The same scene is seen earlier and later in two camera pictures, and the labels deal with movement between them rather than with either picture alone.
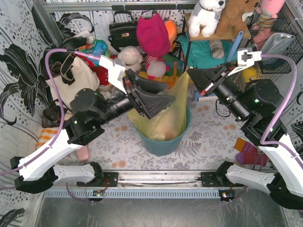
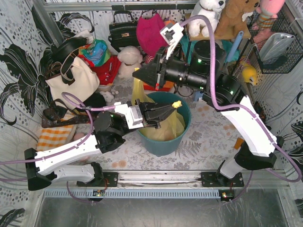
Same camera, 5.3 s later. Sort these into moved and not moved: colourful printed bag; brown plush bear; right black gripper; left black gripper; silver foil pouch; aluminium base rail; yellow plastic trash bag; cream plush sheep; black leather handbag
Moved: left black gripper; yellow plastic trash bag; right black gripper
Not moved: black leather handbag; brown plush bear; silver foil pouch; colourful printed bag; aluminium base rail; cream plush sheep
